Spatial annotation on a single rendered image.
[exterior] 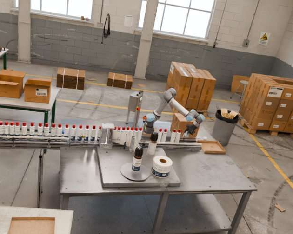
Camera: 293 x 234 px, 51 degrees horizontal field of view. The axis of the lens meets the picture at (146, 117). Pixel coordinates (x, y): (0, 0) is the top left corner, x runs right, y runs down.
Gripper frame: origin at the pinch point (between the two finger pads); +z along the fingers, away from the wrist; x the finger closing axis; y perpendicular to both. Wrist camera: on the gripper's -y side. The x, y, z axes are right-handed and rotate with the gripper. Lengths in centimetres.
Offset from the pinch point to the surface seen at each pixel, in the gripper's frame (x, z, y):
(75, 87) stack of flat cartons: -51, 137, -386
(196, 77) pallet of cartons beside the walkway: 124, -60, -285
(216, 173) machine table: 29, 2, 56
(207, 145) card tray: 42.6, -6.2, -5.2
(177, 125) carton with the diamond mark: -4.7, -2.7, -19.2
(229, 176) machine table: 41, -5, 62
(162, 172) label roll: -40, 28, 70
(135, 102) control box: -82, -1, 1
